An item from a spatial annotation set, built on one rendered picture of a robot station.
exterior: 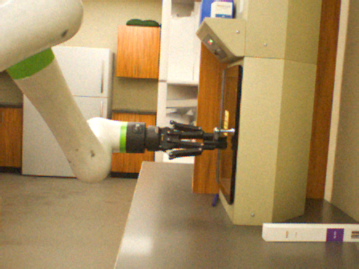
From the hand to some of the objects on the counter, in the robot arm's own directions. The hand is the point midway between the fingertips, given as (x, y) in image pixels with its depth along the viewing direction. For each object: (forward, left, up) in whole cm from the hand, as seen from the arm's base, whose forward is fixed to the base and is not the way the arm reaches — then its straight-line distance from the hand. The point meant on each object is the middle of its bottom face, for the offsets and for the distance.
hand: (215, 142), depth 133 cm
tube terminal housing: (+18, +9, -22) cm, 29 cm away
